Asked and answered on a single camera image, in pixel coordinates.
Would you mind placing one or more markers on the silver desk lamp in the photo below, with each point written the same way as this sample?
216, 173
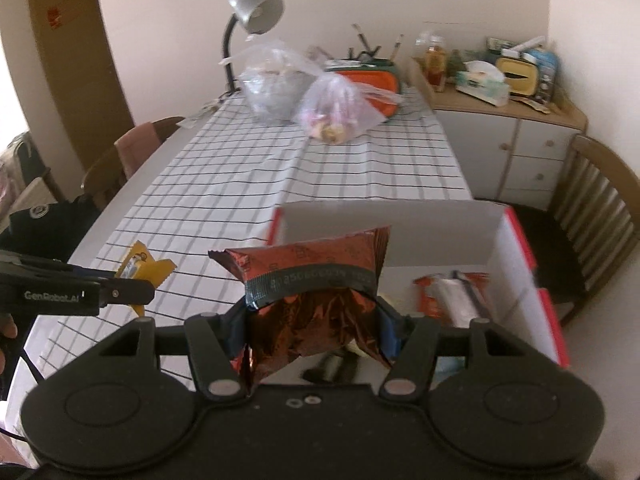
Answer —
256, 17

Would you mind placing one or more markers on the large red snack bag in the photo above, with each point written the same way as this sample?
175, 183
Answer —
427, 303

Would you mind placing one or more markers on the wooden chair right side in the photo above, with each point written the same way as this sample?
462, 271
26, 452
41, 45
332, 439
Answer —
589, 229

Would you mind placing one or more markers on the amber liquid bottle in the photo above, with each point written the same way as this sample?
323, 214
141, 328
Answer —
436, 63

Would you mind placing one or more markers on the black jacket with badge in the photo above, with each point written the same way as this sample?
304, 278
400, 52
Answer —
51, 231

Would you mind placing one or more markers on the black snack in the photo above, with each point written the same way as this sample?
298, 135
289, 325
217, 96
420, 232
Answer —
334, 368

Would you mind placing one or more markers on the person's left hand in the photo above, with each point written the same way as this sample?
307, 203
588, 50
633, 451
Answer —
8, 330

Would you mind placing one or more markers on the white black checked tablecloth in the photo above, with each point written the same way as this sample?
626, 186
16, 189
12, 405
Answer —
218, 185

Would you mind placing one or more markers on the clear plastic bag pink contents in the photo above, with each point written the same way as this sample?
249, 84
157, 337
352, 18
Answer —
335, 109

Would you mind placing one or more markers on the green white tissue box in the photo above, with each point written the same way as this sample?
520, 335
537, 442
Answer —
483, 81

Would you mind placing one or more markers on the white drawer cabinet wood top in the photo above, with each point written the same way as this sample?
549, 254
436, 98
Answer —
510, 154

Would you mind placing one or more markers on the silver pink wrapped snack bar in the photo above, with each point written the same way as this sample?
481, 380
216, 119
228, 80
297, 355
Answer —
461, 297

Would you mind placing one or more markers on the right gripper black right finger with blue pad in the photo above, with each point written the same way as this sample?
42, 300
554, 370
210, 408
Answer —
410, 345

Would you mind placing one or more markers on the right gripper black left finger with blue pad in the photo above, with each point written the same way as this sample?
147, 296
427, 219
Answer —
214, 343

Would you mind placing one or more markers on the clear plastic bag grey contents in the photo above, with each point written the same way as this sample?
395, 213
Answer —
274, 79

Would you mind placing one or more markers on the yellow small snack packet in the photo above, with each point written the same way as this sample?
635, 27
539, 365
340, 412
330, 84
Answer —
140, 265

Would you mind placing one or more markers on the red cardboard box white inside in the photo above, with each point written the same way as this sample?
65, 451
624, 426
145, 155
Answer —
439, 237

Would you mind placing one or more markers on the brown wooden door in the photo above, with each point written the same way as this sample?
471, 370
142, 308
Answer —
81, 74

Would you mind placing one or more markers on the red-brown foil snack bag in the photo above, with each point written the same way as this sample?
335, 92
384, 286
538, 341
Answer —
307, 298

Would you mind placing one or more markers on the orange zip pouch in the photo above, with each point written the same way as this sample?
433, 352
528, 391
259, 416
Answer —
378, 80

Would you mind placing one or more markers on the pen holder with brushes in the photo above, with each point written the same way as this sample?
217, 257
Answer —
369, 54

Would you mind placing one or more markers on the wooden chair with pink cloth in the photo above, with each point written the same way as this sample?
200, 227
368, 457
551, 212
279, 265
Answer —
104, 179

